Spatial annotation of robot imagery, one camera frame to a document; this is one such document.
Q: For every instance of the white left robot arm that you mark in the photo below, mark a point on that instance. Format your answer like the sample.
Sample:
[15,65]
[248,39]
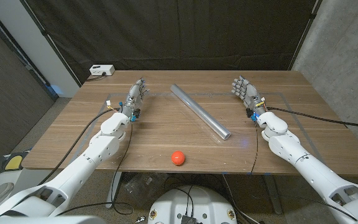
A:
[73,177]

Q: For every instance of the black box on torso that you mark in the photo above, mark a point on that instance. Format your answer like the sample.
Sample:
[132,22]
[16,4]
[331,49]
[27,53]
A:
[189,220]

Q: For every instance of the clear plastic bag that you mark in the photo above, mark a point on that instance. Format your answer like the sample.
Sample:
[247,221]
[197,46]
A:
[141,186]

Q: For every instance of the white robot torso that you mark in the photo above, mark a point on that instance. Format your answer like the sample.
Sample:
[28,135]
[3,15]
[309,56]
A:
[210,205]

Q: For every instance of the silver cling film roll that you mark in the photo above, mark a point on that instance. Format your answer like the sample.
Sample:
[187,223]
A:
[200,112]

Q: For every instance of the black backdrop curtain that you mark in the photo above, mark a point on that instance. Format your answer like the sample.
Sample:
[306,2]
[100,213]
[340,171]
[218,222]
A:
[135,31]

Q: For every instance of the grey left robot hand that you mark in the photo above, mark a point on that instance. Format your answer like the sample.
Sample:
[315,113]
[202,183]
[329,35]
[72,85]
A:
[134,99]

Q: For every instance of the white power box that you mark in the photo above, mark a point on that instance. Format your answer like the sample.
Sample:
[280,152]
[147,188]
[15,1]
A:
[102,69]

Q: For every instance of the grey table leg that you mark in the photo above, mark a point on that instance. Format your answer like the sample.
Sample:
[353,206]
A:
[272,194]
[113,189]

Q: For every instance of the white robot shoulder housing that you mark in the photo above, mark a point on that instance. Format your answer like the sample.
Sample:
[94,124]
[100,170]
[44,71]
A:
[42,221]

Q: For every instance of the small black white connector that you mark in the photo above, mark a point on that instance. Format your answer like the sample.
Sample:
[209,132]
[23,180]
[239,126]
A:
[140,219]

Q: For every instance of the orange ball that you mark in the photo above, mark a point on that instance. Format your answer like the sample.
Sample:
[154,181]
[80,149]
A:
[178,158]

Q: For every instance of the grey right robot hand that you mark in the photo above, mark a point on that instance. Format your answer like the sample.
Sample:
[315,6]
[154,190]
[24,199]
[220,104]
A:
[250,95]

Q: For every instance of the black backdrop stand pole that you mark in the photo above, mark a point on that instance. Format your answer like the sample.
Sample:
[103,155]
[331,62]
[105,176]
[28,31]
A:
[306,31]
[53,46]

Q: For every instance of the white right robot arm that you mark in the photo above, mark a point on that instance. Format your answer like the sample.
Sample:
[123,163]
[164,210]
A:
[315,174]

